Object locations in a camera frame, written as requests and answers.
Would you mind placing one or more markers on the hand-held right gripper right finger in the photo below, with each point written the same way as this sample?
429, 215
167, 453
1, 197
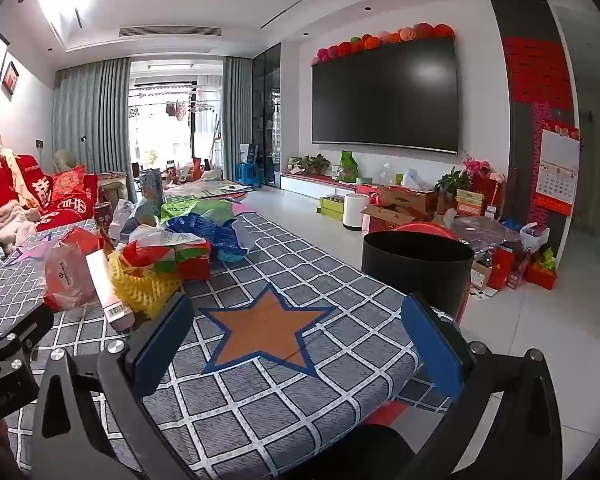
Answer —
430, 345

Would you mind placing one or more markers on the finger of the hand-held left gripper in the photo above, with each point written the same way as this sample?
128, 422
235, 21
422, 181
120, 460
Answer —
25, 322

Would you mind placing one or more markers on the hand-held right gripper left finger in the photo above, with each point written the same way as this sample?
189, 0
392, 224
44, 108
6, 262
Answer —
162, 345

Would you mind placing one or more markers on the black round trash bin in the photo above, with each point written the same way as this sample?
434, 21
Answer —
415, 265

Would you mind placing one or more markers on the yellow foam fruit net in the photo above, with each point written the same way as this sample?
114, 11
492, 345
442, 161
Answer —
140, 285

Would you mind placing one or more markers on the pink translucent plastic bag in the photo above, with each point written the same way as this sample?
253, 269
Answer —
70, 275

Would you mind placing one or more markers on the pink fluffy blanket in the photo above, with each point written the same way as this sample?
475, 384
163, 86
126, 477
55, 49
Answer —
10, 225

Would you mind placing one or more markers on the white slim cardboard box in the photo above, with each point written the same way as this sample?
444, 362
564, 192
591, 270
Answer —
107, 290

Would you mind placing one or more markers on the small brown cardboard box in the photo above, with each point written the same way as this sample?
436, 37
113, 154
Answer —
480, 275

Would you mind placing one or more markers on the red green snack packet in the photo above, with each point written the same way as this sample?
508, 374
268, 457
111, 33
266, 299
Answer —
180, 255

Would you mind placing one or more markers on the red paper gift bag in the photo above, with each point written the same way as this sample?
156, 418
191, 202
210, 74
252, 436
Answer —
502, 267

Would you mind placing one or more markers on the sofa with red cover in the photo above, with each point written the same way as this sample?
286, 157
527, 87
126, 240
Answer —
65, 210

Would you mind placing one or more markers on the red plastic stool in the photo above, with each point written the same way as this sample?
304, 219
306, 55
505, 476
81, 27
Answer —
420, 227

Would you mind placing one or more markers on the blue white crumpled packet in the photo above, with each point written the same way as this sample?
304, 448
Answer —
215, 237

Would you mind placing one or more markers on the orange yellow scarf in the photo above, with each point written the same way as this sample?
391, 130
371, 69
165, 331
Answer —
20, 175

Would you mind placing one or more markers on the clear crumpled plastic wrap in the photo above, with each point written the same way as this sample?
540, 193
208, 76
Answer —
485, 230

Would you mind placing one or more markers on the dark red beverage can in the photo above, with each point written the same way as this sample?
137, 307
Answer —
102, 217

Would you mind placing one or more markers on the red box green tissue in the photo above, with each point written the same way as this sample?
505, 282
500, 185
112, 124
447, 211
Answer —
542, 272

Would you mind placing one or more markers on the crumpled white plastic bag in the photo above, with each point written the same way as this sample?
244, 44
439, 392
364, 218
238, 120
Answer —
125, 215

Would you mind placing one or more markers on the open red cardboard box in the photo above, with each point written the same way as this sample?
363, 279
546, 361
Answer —
390, 215

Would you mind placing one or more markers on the green plastic bag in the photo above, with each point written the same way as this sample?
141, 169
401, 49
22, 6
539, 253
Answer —
190, 207

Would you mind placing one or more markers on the red patterned cushion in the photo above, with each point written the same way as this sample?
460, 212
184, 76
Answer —
70, 182

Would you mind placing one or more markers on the grey checked star tablecloth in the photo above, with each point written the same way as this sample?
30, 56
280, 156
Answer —
290, 270

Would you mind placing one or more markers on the green yellow gift box stack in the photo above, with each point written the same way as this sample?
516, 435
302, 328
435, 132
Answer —
470, 202

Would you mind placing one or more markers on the brown orange cardboard box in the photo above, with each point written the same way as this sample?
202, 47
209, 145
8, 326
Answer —
410, 197

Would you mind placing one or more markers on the knotted white plastic bag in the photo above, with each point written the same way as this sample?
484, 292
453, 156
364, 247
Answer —
535, 235

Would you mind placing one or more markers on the white cylinder bin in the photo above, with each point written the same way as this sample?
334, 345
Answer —
352, 212

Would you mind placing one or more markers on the tall blue beverage can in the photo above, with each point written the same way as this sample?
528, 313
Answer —
152, 190

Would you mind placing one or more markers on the round coffee table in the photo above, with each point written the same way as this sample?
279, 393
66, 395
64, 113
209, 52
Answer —
205, 192

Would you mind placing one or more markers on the beige armchair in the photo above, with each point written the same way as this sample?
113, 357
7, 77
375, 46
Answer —
112, 187

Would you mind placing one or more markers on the red gift box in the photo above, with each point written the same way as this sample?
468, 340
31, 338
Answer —
490, 192

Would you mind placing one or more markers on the large green potted plant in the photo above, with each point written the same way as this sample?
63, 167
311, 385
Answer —
452, 180

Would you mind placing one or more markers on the white tissue bag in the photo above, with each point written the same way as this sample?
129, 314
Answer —
415, 178

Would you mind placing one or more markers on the green flat gift box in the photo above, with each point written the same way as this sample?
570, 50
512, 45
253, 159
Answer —
332, 206

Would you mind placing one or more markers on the floor lamp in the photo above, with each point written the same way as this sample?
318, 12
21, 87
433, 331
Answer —
85, 150

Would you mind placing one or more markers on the clear plastic bottle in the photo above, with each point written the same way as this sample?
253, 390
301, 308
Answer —
387, 172

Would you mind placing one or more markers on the pink flower bouquet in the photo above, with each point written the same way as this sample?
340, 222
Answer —
480, 167

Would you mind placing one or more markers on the blue plastic stool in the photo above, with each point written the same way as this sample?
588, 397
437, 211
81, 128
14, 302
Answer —
249, 175

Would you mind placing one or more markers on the green gift bag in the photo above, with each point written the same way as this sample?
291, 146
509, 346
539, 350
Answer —
349, 165

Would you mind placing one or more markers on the white low television console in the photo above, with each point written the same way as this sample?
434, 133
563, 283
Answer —
310, 184

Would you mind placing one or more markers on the wide grey green curtain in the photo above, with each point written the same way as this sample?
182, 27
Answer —
90, 120

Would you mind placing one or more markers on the blue white box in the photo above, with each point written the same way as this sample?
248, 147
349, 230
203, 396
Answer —
248, 154

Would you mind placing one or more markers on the small leafy potted plant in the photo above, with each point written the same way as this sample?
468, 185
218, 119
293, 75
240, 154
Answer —
315, 162

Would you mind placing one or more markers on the hanging clothes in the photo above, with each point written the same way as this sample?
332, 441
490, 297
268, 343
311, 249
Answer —
175, 109

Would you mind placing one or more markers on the narrow grey green curtain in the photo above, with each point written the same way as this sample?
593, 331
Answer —
236, 120

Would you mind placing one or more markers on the dark glass display cabinet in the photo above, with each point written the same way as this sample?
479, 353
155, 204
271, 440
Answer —
267, 120

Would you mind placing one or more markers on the large black television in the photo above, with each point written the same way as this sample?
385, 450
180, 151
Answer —
385, 95

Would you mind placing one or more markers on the row of paper flower balls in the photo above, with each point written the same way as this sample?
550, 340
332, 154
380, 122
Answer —
422, 31

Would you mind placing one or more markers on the ceiling air vent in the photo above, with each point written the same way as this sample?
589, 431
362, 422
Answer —
170, 31

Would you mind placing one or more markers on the small red picture frame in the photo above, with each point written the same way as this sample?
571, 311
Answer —
11, 78

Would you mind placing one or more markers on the wall calendar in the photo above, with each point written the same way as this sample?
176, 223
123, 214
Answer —
557, 160

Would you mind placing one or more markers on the red paper wall decoration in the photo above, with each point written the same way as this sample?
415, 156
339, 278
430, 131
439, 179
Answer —
535, 70

